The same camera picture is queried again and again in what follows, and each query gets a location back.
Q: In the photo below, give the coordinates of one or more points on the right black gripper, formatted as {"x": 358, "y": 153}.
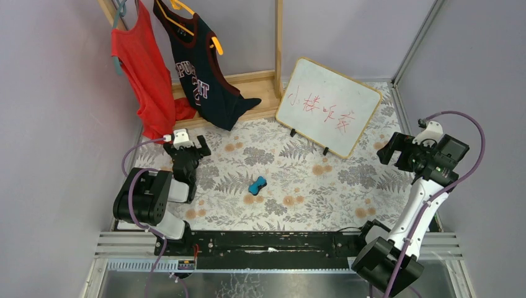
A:
{"x": 402, "y": 152}

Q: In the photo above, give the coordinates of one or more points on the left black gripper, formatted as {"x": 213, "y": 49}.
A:
{"x": 187, "y": 151}

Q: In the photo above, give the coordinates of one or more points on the blue black whiteboard eraser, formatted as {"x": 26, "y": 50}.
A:
{"x": 257, "y": 185}

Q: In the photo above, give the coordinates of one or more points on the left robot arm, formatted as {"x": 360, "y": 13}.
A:
{"x": 143, "y": 198}

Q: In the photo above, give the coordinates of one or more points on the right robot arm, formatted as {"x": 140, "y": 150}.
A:
{"x": 390, "y": 263}

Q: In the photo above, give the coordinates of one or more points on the white framed whiteboard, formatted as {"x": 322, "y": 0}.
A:
{"x": 328, "y": 108}

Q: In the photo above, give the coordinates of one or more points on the navy basketball jersey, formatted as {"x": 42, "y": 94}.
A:
{"x": 198, "y": 70}

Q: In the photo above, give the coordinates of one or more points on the floral table mat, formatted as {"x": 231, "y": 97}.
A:
{"x": 306, "y": 190}

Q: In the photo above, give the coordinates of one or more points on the wooden clothes rack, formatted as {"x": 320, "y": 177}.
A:
{"x": 266, "y": 85}

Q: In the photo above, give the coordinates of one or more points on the red sleeveless shirt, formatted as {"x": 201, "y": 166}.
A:
{"x": 143, "y": 65}

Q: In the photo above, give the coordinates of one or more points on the orange clothes hanger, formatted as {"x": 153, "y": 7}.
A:
{"x": 166, "y": 10}

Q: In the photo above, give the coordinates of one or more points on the teal clothes hanger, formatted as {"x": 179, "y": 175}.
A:
{"x": 120, "y": 11}

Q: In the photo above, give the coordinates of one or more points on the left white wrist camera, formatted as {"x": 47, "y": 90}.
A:
{"x": 179, "y": 139}

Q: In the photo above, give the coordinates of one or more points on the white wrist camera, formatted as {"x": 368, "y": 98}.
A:
{"x": 431, "y": 133}
{"x": 179, "y": 139}

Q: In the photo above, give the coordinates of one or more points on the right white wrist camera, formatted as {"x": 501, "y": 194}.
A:
{"x": 431, "y": 133}

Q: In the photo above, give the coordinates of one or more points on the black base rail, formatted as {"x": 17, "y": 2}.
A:
{"x": 274, "y": 250}

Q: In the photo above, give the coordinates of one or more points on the aluminium frame profile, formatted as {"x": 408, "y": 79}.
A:
{"x": 125, "y": 265}

